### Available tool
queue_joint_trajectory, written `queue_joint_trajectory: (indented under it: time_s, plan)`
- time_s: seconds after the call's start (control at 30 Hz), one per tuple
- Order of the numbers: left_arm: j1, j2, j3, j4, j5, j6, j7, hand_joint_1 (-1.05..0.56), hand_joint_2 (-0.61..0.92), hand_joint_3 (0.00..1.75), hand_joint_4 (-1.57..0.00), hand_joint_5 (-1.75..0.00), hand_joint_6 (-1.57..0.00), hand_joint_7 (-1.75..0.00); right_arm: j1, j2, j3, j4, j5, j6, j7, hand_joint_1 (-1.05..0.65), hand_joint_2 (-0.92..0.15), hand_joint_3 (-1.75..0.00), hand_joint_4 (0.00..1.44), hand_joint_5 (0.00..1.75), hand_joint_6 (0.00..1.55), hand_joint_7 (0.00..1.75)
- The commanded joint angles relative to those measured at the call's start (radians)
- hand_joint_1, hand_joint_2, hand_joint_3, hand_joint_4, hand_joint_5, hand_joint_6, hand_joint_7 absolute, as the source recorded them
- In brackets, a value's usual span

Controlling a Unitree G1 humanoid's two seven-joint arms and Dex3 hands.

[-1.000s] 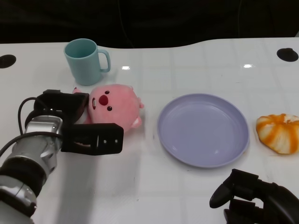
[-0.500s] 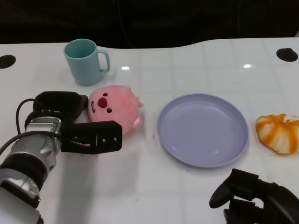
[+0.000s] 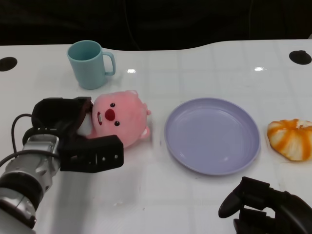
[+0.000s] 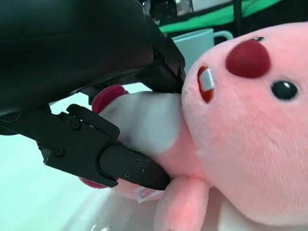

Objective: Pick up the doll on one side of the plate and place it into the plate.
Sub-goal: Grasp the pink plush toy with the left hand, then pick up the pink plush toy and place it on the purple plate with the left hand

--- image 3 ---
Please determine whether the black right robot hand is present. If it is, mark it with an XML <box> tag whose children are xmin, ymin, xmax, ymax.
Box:
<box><xmin>218</xmin><ymin>176</ymin><xmax>312</xmax><ymax>234</ymax></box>

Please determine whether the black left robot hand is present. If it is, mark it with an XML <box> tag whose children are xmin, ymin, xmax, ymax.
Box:
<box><xmin>32</xmin><ymin>97</ymin><xmax>124</xmax><ymax>173</ymax></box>

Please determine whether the pink plush beaver doll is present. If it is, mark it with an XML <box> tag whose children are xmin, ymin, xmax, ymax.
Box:
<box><xmin>77</xmin><ymin>89</ymin><xmax>152</xmax><ymax>149</ymax></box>

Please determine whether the lavender plastic plate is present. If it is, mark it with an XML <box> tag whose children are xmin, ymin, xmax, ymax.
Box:
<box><xmin>164</xmin><ymin>97</ymin><xmax>261</xmax><ymax>176</ymax></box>

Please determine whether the orange white striped bread toy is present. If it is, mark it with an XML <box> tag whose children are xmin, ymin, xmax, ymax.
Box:
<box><xmin>267</xmin><ymin>118</ymin><xmax>312</xmax><ymax>161</ymax></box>

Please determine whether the teal plastic mug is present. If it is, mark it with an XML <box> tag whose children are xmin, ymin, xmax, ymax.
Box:
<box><xmin>67</xmin><ymin>40</ymin><xmax>116</xmax><ymax>90</ymax></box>

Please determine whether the black round table grommet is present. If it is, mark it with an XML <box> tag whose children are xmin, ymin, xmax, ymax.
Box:
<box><xmin>0</xmin><ymin>57</ymin><xmax>18</xmax><ymax>72</ymax></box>
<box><xmin>289</xmin><ymin>50</ymin><xmax>312</xmax><ymax>65</ymax></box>

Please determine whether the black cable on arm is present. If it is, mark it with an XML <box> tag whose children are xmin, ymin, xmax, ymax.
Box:
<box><xmin>0</xmin><ymin>113</ymin><xmax>59</xmax><ymax>168</ymax></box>

